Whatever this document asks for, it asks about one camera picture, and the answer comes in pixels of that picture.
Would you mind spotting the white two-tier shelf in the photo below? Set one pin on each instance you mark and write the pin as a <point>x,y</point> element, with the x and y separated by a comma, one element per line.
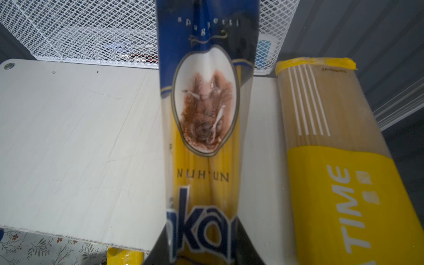
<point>82,157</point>

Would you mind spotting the white wire mesh basket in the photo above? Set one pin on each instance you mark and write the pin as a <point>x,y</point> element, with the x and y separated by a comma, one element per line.
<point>113,33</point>

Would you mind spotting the blue Ankara spaghetti bag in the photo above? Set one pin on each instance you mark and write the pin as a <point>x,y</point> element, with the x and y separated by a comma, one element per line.
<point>206,55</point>

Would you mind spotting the yellow Pastatime spaghetti bag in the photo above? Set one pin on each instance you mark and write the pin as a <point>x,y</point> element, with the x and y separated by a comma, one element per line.
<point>349,204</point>

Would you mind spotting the yellow clear spaghetti bag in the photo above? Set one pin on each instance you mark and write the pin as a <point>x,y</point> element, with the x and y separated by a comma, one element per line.
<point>118,256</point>

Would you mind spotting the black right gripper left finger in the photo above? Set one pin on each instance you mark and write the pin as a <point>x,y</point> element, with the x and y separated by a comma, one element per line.
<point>159,255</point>

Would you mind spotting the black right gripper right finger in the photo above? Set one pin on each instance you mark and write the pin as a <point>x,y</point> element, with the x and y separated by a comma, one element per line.
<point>246,254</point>

